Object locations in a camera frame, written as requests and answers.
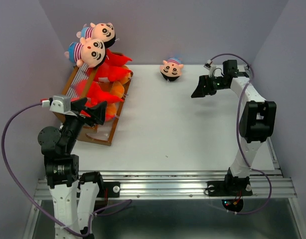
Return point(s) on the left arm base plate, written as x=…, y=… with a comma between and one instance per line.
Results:
x=110, y=190

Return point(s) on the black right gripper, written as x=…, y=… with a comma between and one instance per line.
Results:
x=204, y=87

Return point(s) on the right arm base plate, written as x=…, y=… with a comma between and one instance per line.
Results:
x=221, y=189

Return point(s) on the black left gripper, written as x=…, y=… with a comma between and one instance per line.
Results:
x=97, y=111

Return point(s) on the wooden toy shelf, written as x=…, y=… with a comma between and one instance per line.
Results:
x=98, y=134

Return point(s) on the red shark plush back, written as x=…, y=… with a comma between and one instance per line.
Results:
x=110, y=112

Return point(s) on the orange shark plush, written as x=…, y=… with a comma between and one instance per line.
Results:
x=114, y=88
x=125, y=79
x=116, y=115

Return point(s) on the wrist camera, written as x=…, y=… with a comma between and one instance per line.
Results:
x=58, y=104
x=211, y=67

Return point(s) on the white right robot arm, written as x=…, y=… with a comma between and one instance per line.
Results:
x=254, y=124

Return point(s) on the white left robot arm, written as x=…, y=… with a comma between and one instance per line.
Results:
x=73, y=196

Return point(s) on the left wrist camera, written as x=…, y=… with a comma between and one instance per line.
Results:
x=58, y=104

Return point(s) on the red shark plush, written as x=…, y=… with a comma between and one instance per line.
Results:
x=116, y=59
x=108, y=73
x=110, y=112
x=95, y=93

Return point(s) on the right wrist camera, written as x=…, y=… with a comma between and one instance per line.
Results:
x=211, y=67

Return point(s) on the aluminium frame rail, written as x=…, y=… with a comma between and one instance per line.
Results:
x=172, y=185

